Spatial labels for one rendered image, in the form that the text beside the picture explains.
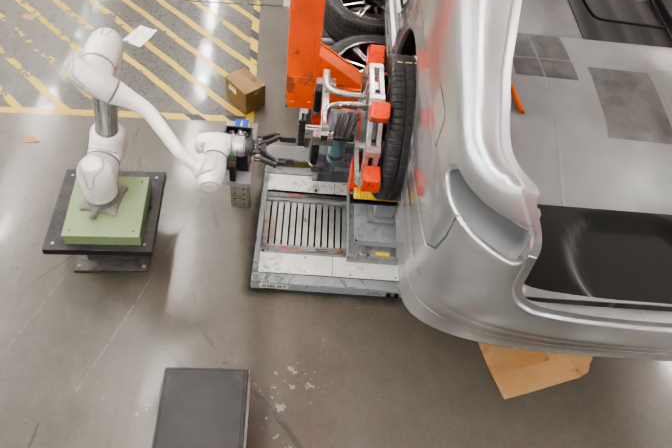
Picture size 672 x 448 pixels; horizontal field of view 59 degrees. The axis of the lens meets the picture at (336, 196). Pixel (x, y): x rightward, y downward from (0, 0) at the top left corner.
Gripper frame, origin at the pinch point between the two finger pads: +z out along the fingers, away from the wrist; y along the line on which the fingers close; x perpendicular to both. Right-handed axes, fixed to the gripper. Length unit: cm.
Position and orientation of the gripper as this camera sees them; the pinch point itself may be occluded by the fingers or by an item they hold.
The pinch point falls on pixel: (291, 150)
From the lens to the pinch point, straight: 261.1
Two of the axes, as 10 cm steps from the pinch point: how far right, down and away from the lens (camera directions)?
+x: 1.1, -6.2, -7.8
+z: 9.9, 0.8, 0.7
